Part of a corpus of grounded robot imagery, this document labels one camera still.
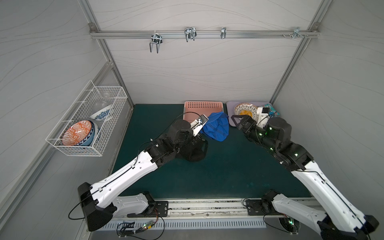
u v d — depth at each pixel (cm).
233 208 75
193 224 70
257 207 74
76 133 60
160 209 73
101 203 38
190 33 76
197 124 54
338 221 39
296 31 77
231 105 120
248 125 56
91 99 73
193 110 117
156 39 78
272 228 69
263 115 59
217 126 76
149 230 68
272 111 115
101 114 64
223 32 73
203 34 79
